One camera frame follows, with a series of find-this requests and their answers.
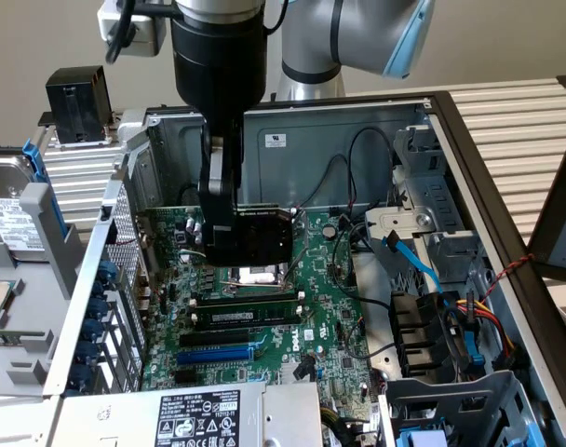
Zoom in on tall looped black wire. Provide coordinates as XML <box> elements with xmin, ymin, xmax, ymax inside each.
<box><xmin>347</xmin><ymin>126</ymin><xmax>397</xmax><ymax>209</ymax></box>

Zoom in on grey metal disk bay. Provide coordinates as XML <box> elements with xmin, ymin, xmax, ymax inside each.
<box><xmin>378</xmin><ymin>370</ymin><xmax>550</xmax><ymax>447</ymax></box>

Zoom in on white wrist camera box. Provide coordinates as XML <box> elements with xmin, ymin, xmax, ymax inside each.
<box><xmin>96</xmin><ymin>0</ymin><xmax>167</xmax><ymax>59</ymax></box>

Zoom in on coloured power wire bundle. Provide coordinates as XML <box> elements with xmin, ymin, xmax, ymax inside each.
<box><xmin>453</xmin><ymin>297</ymin><xmax>518</xmax><ymax>356</ymax></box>

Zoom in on blue plastic disk caddy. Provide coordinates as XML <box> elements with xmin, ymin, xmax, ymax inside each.
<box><xmin>20</xmin><ymin>138</ymin><xmax>56</xmax><ymax>224</ymax></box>

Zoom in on open grey PC case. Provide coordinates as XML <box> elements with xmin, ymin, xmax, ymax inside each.
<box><xmin>43</xmin><ymin>90</ymin><xmax>566</xmax><ymax>447</ymax></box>

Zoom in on blue slot retainer clip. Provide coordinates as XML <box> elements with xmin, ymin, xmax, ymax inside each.
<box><xmin>90</xmin><ymin>259</ymin><xmax>115</xmax><ymax>297</ymax></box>
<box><xmin>85</xmin><ymin>297</ymin><xmax>111</xmax><ymax>322</ymax></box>
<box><xmin>80</xmin><ymin>318</ymin><xmax>105</xmax><ymax>345</ymax></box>
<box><xmin>73</xmin><ymin>342</ymin><xmax>101</xmax><ymax>367</ymax></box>
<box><xmin>66</xmin><ymin>362</ymin><xmax>96</xmax><ymax>390</ymax></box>

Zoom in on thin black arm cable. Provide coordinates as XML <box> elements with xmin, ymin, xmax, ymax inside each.
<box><xmin>263</xmin><ymin>0</ymin><xmax>290</xmax><ymax>34</ymax></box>

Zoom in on thick black camera cable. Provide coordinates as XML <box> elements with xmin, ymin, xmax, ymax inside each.
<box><xmin>104</xmin><ymin>0</ymin><xmax>139</xmax><ymax>65</ymax></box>

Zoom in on grey plastic parts rack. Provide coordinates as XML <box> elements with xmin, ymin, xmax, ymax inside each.
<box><xmin>0</xmin><ymin>181</ymin><xmax>102</xmax><ymax>397</ymax></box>

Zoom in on red black twisted wire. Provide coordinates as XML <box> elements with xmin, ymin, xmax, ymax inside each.
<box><xmin>478</xmin><ymin>252</ymin><xmax>536</xmax><ymax>305</ymax></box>

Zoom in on black plastic fan shroud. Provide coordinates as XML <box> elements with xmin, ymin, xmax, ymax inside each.
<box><xmin>388</xmin><ymin>290</ymin><xmax>457</xmax><ymax>379</ymax></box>

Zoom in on blue plastic clip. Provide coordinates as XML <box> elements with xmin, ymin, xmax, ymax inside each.
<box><xmin>465</xmin><ymin>320</ymin><xmax>485</xmax><ymax>370</ymax></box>

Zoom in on blue expansion slot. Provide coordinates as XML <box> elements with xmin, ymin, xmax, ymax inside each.
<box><xmin>175</xmin><ymin>345</ymin><xmax>257</xmax><ymax>368</ymax></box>

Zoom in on black NVIDIA graphics card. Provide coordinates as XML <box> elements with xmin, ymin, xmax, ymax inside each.
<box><xmin>137</xmin><ymin>203</ymin><xmax>294</xmax><ymax>269</ymax></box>

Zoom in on grey power supply unit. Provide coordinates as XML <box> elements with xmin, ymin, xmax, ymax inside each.
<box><xmin>45</xmin><ymin>381</ymin><xmax>324</xmax><ymax>447</ymax></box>

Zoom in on empty black RAM slot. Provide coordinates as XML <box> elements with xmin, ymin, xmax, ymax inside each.
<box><xmin>189</xmin><ymin>289</ymin><xmax>305</xmax><ymax>307</ymax></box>

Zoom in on silver hard disk drive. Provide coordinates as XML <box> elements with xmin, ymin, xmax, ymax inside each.
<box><xmin>0</xmin><ymin>147</ymin><xmax>49</xmax><ymax>262</ymax></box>

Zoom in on black framed panel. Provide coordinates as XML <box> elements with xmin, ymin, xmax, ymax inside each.
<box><xmin>527</xmin><ymin>123</ymin><xmax>566</xmax><ymax>280</ymax></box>

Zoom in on CPU socket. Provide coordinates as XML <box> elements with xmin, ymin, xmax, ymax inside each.
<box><xmin>220</xmin><ymin>264</ymin><xmax>298</xmax><ymax>299</ymax></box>

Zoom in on black CPU cooler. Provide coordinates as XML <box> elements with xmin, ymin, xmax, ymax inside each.
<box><xmin>44</xmin><ymin>64</ymin><xmax>115</xmax><ymax>146</ymax></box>

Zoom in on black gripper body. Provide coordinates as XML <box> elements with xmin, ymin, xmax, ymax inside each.
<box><xmin>170</xmin><ymin>18</ymin><xmax>269</xmax><ymax>137</ymax></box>

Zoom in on long black expansion slot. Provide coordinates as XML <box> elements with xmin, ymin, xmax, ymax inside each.
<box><xmin>178</xmin><ymin>328</ymin><xmax>252</xmax><ymax>349</ymax></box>

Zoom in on low looped black wire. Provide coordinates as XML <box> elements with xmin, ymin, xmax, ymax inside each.
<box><xmin>297</xmin><ymin>153</ymin><xmax>352</xmax><ymax>209</ymax></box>

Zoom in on silver metal drive bracket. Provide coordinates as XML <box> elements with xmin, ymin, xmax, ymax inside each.
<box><xmin>364</xmin><ymin>124</ymin><xmax>484</xmax><ymax>299</ymax></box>

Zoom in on blue SATA wire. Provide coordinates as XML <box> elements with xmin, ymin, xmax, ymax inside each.
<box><xmin>383</xmin><ymin>229</ymin><xmax>452</xmax><ymax>305</ymax></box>

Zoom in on silver chipset heatsink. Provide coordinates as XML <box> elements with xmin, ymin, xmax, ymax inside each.
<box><xmin>280</xmin><ymin>360</ymin><xmax>317</xmax><ymax>384</ymax></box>

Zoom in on green Dell motherboard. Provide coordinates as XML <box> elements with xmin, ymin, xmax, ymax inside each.
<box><xmin>141</xmin><ymin>207</ymin><xmax>386</xmax><ymax>420</ymax></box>

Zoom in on yellow black power wires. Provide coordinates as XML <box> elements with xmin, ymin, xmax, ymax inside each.
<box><xmin>320</xmin><ymin>404</ymin><xmax>358</xmax><ymax>439</ymax></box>

